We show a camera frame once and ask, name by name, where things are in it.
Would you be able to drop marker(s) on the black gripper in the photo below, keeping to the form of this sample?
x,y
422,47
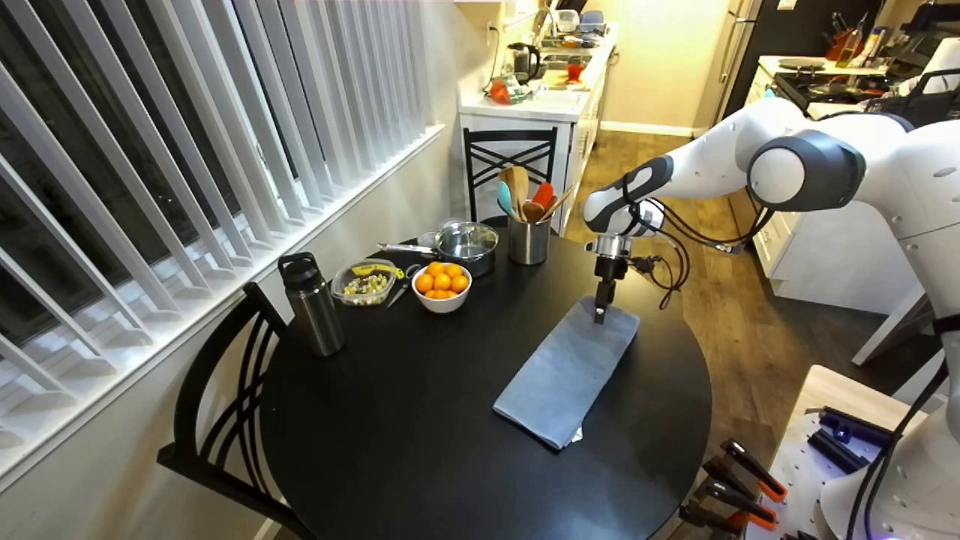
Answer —
x,y
611,264

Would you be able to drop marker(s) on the blue towel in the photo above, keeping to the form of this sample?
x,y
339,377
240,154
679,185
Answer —
x,y
566,377

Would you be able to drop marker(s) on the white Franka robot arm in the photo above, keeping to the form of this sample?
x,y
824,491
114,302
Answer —
x,y
900,180

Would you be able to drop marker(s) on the steel utensil holder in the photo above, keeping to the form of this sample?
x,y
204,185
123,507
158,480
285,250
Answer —
x,y
527,244

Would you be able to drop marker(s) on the red silicone utensil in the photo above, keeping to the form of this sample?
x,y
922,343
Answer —
x,y
543,197

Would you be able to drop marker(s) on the teal silicone spatula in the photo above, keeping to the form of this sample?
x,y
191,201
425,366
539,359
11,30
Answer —
x,y
505,199

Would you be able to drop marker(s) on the wooden spatula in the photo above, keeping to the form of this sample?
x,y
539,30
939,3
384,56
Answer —
x,y
516,185

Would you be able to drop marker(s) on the steel pot with lid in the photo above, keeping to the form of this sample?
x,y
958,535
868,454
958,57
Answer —
x,y
467,244

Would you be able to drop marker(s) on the white bowl of oranges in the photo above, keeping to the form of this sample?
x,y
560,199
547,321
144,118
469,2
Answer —
x,y
442,286

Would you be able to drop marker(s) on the white kitchen counter cabinet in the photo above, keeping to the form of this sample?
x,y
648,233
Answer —
x,y
543,106

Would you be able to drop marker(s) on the black orange bar clamp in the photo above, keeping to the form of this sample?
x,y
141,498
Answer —
x,y
738,495
753,469

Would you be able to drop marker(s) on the wooden robot mounting board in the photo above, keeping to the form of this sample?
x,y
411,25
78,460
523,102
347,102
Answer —
x,y
800,438

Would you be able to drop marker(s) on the glass bowl of salad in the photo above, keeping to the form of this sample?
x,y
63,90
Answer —
x,y
367,286

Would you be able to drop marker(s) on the black electric kettle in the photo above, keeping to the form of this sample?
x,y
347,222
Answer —
x,y
523,63

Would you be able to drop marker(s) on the black purple short tool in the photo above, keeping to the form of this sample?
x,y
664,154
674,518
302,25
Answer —
x,y
835,451

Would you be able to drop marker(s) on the black purple long tool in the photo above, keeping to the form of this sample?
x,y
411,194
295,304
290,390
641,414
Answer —
x,y
856,423

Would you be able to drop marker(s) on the white vertical window blinds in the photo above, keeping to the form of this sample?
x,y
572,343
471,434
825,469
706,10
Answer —
x,y
150,160

